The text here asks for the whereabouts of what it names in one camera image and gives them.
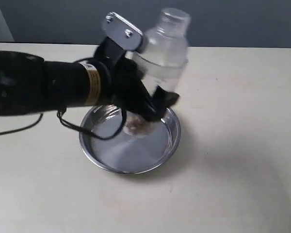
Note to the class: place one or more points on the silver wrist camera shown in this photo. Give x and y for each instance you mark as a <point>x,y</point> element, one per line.
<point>124,33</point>

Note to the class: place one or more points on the clear plastic bottle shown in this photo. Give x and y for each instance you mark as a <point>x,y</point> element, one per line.
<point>165,56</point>

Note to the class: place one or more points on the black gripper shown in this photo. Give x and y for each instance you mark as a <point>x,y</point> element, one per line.
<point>120,84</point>

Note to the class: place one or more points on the round steel tray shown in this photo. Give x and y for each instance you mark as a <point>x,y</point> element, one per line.
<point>126,154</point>

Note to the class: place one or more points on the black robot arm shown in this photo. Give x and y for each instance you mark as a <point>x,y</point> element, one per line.
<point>29,84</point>

